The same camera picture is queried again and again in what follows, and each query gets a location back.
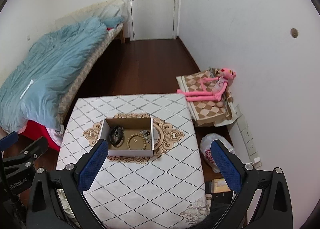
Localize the white door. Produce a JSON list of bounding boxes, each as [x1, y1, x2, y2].
[[127, 0, 180, 41]]

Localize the white diamond pattern tablecloth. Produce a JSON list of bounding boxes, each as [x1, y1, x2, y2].
[[56, 94, 211, 228]]

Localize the red blanket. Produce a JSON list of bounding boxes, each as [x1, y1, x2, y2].
[[20, 120, 63, 152]]

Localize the wooden bead bracelet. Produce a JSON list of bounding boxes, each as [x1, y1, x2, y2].
[[126, 132, 147, 150]]

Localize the yellow tissue box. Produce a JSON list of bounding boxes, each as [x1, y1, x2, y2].
[[212, 178, 231, 193]]

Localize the bed with patterned mattress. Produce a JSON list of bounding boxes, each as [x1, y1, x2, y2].
[[0, 0, 130, 152]]

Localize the white plastic bag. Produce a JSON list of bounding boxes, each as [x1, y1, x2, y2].
[[200, 133, 235, 173]]

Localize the brown checkered folded blanket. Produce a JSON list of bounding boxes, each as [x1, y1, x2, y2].
[[176, 75, 238, 127]]

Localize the silver sparkly jewelry piece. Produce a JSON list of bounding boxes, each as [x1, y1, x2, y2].
[[140, 130, 151, 144]]

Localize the white cardboard box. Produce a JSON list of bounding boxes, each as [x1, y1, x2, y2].
[[98, 117, 155, 157]]

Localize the pink panther plush toy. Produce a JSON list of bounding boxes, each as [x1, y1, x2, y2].
[[176, 68, 236, 102]]

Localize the white wall power strip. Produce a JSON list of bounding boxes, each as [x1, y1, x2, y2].
[[235, 105, 262, 168]]

